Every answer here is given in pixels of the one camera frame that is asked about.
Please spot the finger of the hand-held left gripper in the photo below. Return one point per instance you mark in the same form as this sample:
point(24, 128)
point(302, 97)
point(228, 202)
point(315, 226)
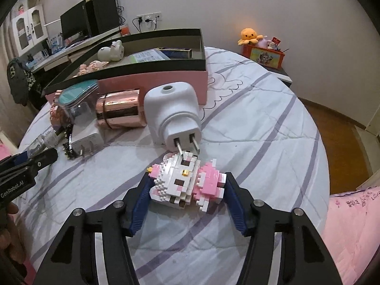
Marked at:
point(41, 158)
point(16, 157)

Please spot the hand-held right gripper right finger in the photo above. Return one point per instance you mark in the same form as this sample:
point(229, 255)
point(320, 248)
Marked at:
point(236, 207)

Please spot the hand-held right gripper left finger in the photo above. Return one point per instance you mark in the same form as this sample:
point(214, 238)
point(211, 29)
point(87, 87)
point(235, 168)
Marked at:
point(139, 207)

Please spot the pink white block cat figure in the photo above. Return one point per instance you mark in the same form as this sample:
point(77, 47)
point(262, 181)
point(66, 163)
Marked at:
point(178, 181)

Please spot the small white charger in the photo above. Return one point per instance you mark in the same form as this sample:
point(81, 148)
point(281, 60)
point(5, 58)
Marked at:
point(86, 138)

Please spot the clear container with teal lid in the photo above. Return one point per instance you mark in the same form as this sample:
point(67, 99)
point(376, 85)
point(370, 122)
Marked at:
point(77, 95)

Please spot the rose gold metal cylinder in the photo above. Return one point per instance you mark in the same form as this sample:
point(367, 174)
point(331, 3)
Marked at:
point(121, 109)

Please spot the white plug adapter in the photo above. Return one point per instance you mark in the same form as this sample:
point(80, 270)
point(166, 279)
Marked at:
point(169, 109)

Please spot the pink box with black inside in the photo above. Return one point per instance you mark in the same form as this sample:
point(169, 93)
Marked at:
point(148, 78)

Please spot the person's left hand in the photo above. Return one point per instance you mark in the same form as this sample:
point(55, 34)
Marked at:
point(12, 243)

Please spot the pink fleece blanket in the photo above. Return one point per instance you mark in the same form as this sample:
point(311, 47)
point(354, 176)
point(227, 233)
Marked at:
point(7, 142)

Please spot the clear plastic case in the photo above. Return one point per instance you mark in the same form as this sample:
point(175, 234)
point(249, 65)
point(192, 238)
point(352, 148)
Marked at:
point(44, 141)

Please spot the dark patterned jacket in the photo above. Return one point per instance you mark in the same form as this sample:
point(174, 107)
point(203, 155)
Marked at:
point(17, 80)

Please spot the round table with striped cloth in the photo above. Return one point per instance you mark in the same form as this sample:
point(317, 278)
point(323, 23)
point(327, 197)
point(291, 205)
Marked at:
point(252, 124)

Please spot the white desk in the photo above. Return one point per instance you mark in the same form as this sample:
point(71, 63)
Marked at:
point(59, 55)

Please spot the pink doll figurine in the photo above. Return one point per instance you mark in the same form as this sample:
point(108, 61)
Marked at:
point(95, 65)

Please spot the blue white box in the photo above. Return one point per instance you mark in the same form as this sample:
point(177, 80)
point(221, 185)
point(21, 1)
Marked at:
point(55, 46)

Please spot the pink embroidered quilt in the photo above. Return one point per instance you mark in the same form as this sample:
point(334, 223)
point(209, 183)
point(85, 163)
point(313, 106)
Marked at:
point(350, 222)

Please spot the white rabbit figurine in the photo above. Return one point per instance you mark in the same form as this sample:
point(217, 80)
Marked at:
point(109, 53)

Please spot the white glass-door cabinet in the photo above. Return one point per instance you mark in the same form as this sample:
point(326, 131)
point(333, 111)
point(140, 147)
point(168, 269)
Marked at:
point(29, 29)

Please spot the black computer monitor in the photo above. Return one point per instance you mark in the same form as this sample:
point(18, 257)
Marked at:
point(74, 20)

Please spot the printed card packet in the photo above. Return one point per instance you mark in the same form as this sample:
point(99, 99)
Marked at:
point(148, 56)

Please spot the orange printed storage box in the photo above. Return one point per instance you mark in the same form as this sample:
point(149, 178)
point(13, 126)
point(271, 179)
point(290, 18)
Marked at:
point(264, 58)

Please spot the large black speaker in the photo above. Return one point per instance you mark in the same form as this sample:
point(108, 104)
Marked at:
point(102, 14)

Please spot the blue tin box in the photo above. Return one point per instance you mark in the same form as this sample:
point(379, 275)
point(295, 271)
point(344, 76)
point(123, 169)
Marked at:
point(175, 54)

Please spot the pink plush toy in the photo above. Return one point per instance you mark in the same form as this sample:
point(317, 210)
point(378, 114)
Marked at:
point(262, 42)

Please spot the orange octopus plush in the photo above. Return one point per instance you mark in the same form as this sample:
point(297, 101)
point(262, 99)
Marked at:
point(248, 35)

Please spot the white wall socket strip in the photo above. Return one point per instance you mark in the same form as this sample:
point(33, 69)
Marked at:
point(148, 17)

